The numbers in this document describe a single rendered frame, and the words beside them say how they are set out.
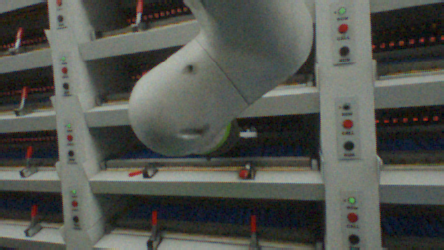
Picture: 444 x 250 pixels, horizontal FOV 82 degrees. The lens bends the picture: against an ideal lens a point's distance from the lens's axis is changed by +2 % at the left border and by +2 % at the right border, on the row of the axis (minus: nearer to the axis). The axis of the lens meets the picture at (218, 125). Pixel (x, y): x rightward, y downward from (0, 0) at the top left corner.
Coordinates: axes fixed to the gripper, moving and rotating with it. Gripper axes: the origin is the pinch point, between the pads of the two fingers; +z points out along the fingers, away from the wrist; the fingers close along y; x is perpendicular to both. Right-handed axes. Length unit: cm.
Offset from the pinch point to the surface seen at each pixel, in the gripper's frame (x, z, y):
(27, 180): 9, -3, 65
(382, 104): -5.7, -6.8, -30.0
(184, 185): 9.9, -3.4, 12.8
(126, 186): 10.2, -2.8, 29.8
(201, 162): 4.3, -0.2, 9.7
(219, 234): 23.0, 6.6, 7.0
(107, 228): 22.6, 3.8, 40.2
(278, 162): 4.7, -0.4, -9.7
